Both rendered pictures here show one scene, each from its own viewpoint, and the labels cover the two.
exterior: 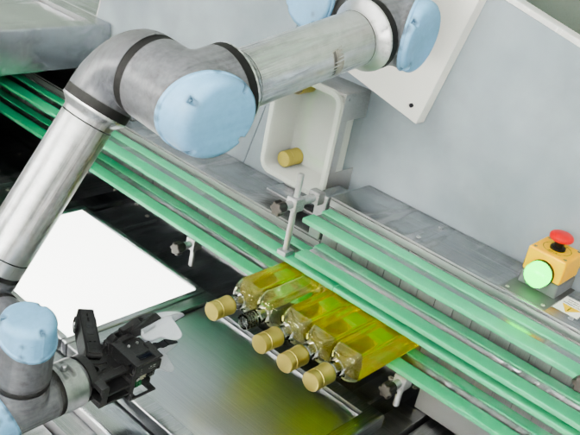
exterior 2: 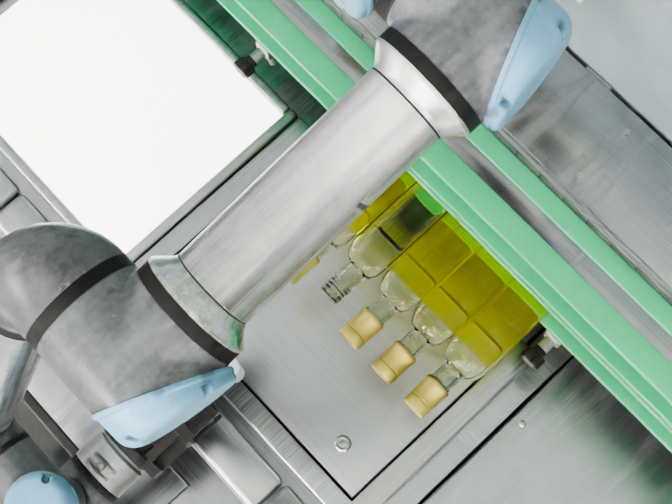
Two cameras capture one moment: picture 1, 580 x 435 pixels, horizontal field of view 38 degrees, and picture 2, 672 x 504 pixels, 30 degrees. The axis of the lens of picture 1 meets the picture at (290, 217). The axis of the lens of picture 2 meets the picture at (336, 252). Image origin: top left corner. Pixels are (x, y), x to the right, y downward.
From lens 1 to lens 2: 1.15 m
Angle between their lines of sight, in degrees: 50
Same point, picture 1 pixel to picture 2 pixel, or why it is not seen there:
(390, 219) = (542, 127)
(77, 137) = (13, 351)
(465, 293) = (633, 302)
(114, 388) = (168, 457)
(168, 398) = (252, 361)
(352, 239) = (475, 186)
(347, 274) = not seen: hidden behind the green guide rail
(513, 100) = not seen: outside the picture
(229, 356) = (330, 260)
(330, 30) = (348, 172)
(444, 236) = (627, 158)
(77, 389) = (123, 484)
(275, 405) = not seen: hidden behind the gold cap
